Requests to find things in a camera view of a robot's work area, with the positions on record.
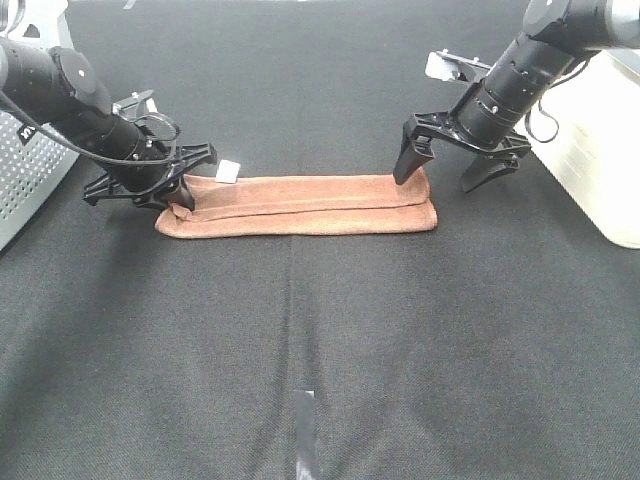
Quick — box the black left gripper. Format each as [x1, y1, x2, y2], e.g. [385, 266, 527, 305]
[83, 143, 218, 210]

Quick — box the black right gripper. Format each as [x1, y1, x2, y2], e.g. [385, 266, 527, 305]
[393, 112, 531, 193]

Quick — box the brown towel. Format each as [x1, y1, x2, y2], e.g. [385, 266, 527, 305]
[155, 170, 438, 239]

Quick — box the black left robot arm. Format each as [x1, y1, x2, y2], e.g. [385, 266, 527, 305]
[1, 39, 217, 210]

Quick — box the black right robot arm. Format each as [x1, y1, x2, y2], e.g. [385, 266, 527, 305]
[393, 1, 639, 192]

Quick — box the white storage box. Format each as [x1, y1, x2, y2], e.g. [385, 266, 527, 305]
[529, 52, 639, 249]

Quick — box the grey perforated laundry basket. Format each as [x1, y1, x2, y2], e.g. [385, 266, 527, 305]
[0, 0, 81, 251]

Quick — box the black table cloth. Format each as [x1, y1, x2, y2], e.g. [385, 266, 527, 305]
[1, 1, 639, 479]

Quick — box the grey tape strip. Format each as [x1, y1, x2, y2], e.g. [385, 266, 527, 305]
[294, 390, 319, 480]

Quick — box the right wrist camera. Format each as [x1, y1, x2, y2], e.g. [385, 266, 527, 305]
[425, 49, 492, 83]

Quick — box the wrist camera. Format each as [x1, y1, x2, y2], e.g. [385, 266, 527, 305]
[425, 49, 492, 83]
[112, 89, 158, 122]

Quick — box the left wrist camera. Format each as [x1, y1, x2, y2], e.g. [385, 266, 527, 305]
[112, 89, 158, 122]

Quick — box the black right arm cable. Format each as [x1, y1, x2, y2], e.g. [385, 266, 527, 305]
[522, 52, 594, 145]

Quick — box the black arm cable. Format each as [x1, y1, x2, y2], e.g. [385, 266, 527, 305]
[522, 52, 594, 145]
[0, 92, 182, 166]

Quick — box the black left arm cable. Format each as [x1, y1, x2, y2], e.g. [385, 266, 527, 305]
[0, 92, 182, 166]

